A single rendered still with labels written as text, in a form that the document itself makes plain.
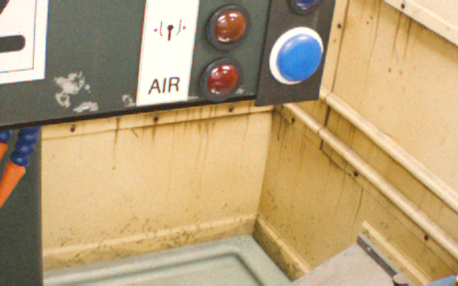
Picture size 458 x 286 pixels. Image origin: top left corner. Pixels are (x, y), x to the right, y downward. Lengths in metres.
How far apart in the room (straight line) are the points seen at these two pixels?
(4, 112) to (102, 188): 1.37
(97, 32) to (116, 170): 1.36
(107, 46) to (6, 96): 0.06
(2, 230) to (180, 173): 0.65
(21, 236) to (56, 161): 0.41
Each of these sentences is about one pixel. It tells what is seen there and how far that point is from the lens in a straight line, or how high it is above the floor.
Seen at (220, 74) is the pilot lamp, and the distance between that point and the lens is 0.45.
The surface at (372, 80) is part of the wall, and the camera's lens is 1.57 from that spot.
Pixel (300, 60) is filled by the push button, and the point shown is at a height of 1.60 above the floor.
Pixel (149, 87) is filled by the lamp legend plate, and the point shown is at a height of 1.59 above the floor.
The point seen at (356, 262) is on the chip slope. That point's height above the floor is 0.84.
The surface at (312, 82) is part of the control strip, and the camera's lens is 0.49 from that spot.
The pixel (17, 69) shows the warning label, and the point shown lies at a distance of 0.41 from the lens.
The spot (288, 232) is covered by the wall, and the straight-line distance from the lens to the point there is 1.91.
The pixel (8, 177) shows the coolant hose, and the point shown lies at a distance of 0.64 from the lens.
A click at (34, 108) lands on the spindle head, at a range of 0.42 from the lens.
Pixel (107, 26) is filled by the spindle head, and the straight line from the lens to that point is 0.42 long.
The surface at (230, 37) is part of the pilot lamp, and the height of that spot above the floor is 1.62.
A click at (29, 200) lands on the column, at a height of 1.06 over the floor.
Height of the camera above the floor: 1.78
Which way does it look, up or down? 28 degrees down
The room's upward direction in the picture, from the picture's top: 8 degrees clockwise
